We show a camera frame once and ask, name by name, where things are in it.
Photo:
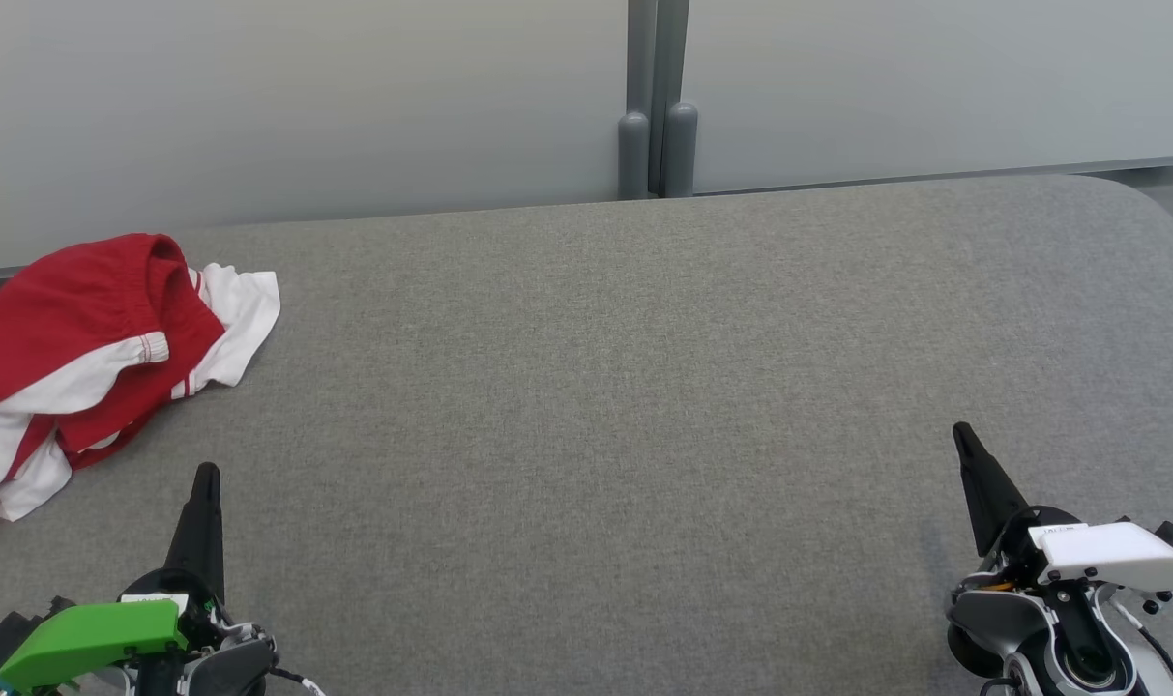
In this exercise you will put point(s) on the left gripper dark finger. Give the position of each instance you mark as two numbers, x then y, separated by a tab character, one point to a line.
202	532

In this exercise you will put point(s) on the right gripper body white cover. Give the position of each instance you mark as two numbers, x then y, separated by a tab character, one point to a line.
1108	553

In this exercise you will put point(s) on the grey rounded partition post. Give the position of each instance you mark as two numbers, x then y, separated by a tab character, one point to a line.
680	150
633	155

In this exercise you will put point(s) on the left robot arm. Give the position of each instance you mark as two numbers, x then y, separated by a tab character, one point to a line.
228	667

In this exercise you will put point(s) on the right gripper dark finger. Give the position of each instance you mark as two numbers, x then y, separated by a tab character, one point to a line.
987	498

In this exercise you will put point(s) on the grey partition upright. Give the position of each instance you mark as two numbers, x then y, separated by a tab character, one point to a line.
639	53
671	53

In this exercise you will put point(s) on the red shorts white waistband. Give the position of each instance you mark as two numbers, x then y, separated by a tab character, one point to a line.
73	300

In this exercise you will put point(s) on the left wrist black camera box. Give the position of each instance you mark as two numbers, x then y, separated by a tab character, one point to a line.
1	638

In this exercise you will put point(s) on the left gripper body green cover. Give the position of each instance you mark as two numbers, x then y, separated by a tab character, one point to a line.
93	638

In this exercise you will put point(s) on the red basketball jersey white sleeves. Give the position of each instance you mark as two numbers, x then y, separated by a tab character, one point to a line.
243	309

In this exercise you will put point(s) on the grey fabric sofa cushion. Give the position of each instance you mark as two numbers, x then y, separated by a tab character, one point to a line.
596	435

